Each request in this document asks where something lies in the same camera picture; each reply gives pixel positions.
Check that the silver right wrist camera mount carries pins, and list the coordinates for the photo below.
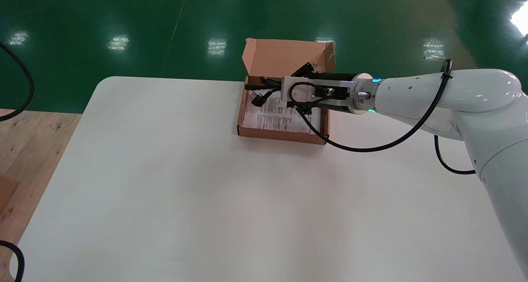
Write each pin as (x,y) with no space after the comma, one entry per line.
(300,93)

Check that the white printed paper leaflet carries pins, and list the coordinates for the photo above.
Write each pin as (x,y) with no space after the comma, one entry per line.
(272,119)

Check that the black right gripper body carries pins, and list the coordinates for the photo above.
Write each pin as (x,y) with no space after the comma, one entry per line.
(336,76)

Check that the brown cardboard storage box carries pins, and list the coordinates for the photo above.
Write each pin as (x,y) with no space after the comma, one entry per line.
(284,57)

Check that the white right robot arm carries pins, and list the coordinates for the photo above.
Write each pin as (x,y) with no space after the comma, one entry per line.
(474,92)

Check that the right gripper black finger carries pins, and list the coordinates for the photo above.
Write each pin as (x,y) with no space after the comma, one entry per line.
(306,68)

